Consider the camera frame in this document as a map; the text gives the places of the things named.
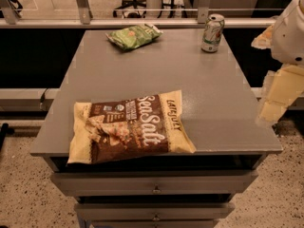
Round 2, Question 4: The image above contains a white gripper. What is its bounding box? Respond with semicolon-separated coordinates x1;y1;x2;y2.
251;0;304;124

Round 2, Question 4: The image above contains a brown sea salt chip bag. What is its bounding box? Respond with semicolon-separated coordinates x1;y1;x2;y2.
67;90;196;164

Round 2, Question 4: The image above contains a green jalapeno chip bag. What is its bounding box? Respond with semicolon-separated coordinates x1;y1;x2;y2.
106;24;162;51

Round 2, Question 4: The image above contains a white green soda can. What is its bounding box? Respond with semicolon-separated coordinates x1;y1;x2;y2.
201;13;225;52

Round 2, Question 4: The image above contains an upper grey drawer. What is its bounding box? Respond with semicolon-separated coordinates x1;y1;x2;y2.
51;170;257;197

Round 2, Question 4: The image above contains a grey drawer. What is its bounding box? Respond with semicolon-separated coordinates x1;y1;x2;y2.
51;170;257;197
75;203;235;221

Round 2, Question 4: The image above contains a grey drawer cabinet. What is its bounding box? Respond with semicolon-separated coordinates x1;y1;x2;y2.
31;28;281;228

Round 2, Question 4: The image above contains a black office chair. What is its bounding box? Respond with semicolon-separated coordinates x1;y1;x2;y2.
112;0;146;17

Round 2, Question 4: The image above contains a lower grey drawer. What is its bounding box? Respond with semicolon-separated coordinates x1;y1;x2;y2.
75;203;235;221

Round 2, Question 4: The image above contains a black cable on ledge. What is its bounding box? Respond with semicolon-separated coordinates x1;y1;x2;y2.
39;87;50;112

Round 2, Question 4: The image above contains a metal window rail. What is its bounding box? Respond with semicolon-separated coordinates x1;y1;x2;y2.
0;0;276;29

